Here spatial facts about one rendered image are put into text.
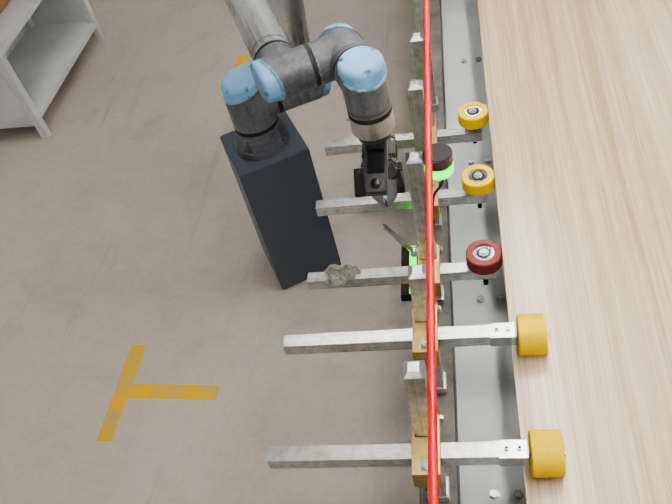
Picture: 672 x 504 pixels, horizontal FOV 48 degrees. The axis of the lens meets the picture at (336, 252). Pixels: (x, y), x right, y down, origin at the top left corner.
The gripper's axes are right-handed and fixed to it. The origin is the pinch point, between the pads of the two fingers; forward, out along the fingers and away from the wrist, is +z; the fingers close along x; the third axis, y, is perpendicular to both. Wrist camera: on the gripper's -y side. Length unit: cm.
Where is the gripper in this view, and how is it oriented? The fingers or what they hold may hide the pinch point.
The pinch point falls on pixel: (386, 204)
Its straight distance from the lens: 168.9
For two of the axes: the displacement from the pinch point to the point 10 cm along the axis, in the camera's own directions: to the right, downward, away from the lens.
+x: -9.8, 0.7, 1.9
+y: 0.7, -7.5, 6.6
